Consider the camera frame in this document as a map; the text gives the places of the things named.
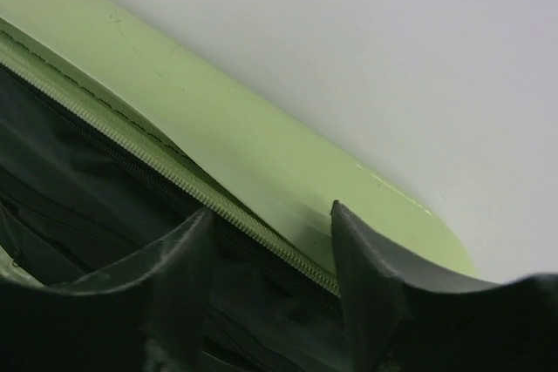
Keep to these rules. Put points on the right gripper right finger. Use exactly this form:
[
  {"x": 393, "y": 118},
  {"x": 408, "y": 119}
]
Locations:
[{"x": 405, "y": 313}]

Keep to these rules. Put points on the green suitcase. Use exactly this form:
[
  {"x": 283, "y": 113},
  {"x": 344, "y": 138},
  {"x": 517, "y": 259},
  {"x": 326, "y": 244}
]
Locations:
[{"x": 273, "y": 176}]

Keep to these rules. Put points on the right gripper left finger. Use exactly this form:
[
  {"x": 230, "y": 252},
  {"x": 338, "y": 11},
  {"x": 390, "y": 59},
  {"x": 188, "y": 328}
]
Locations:
[{"x": 142, "y": 313}]

